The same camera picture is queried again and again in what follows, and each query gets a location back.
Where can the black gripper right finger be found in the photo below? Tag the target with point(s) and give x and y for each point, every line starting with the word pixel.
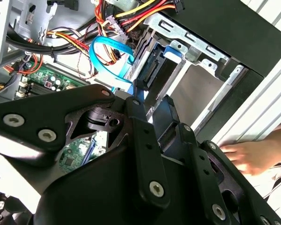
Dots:
pixel 208 187

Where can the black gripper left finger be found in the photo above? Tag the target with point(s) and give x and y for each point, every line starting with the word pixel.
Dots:
pixel 37 110

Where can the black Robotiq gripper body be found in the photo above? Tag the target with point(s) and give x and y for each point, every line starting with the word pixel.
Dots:
pixel 96 199

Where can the hard disk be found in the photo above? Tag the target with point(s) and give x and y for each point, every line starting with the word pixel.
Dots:
pixel 158 50

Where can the person right hand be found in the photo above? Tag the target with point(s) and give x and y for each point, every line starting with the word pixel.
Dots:
pixel 253 157

